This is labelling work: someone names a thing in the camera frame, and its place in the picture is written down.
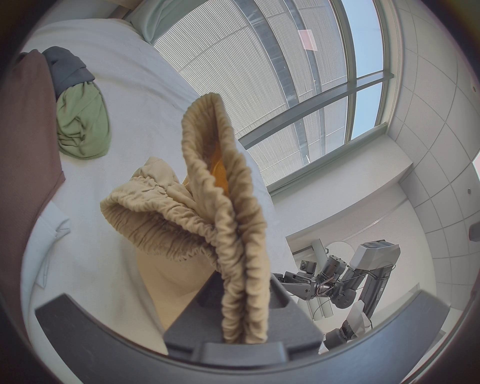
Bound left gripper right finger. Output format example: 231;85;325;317
268;278;324;353

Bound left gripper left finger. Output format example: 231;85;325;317
163;271;226;352

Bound tan shorts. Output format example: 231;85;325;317
100;92;273;345

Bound white garment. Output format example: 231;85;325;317
37;210;72;289

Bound window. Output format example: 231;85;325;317
152;0;397;196

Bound green garment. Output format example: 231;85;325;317
56;80;112;160

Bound dark brown shorts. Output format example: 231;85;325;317
0;50;67;314

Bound black garment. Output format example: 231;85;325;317
41;46;96;100

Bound grey-green curtain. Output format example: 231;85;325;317
125;0;212;45

